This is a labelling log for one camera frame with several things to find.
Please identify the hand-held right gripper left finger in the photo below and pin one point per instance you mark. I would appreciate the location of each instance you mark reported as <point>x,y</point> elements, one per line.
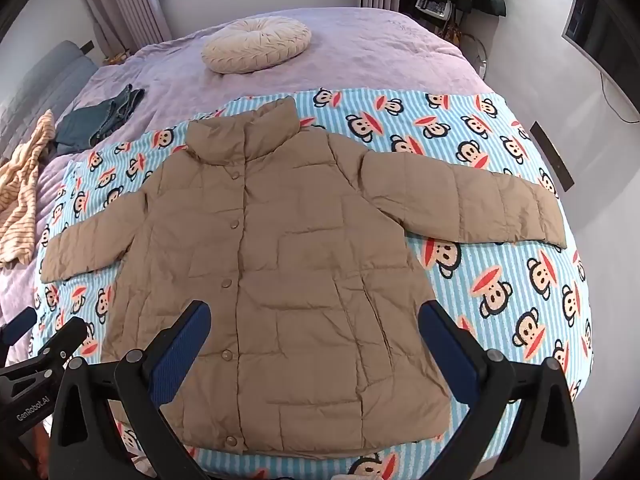
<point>181,355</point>

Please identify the monkey print striped blanket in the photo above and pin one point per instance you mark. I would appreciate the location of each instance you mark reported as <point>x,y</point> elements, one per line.
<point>505,310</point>

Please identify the black flat bar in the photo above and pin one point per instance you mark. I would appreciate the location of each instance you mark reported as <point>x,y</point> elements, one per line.
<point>552,156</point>

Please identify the lilac bedspread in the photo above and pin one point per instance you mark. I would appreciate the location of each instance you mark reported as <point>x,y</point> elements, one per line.
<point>360,55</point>

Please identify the lilac curtain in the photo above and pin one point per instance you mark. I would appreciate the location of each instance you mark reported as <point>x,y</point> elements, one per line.
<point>127,5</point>

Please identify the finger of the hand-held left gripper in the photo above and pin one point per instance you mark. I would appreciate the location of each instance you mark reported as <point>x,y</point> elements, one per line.
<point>66,340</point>
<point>21,321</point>

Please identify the tan puffer jacket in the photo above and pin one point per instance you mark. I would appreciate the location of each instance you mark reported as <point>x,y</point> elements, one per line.
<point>280,260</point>

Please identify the blue jeans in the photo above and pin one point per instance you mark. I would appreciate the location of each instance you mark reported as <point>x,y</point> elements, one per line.
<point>95,120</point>

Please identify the wall mounted screen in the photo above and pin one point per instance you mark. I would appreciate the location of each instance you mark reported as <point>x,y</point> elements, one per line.
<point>597,25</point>

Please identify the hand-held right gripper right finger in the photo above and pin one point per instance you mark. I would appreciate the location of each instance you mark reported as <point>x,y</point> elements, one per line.
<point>444,344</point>

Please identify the cream striped garment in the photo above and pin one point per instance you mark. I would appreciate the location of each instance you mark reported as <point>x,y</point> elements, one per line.
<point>22,190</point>

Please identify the grey padded headboard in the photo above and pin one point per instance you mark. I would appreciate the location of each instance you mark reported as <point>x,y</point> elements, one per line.
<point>35,90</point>

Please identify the round cream cushion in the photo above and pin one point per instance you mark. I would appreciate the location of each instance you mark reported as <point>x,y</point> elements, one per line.
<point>256,44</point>

